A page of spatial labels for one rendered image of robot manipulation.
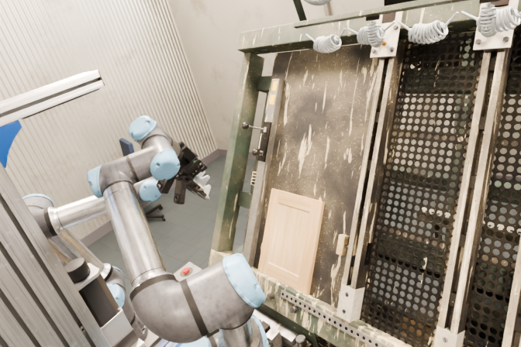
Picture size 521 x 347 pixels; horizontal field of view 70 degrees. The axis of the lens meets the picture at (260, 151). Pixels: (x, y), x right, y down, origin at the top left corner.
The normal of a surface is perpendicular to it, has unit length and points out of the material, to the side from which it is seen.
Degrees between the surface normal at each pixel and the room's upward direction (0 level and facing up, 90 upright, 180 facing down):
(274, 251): 56
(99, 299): 90
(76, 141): 90
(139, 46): 90
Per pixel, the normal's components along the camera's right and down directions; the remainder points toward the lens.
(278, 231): -0.71, -0.12
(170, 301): -0.15, -0.66
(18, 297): 0.75, 0.07
